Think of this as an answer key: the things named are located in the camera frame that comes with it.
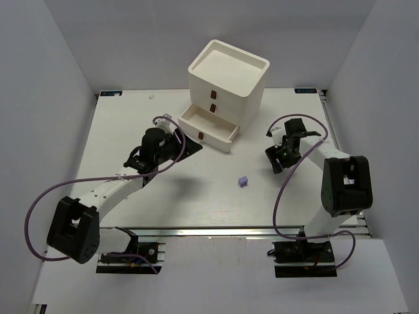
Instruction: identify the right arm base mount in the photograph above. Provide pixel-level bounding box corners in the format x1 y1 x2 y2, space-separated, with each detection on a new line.
267 240 337 278

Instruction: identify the lilac small lego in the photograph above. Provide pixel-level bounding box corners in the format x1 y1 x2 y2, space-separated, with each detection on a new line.
238 176 248 187

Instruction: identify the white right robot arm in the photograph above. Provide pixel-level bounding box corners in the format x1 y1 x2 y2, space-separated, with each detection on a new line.
265 114 373 243

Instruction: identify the white drawer cabinet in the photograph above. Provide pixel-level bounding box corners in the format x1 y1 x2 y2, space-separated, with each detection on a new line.
188 39 270 133

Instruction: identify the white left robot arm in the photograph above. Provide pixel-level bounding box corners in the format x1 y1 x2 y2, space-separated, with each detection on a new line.
46 128 203 264

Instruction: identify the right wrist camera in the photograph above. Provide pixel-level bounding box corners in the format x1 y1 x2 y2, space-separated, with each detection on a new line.
266 127 285 148

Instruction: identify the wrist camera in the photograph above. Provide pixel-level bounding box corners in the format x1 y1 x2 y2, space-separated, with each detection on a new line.
266 127 285 148
153 113 172 133

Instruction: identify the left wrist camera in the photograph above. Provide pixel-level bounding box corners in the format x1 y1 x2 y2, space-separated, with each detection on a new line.
153 113 172 133

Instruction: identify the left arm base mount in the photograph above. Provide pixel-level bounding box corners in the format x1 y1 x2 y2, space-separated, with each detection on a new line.
96 240 166 275

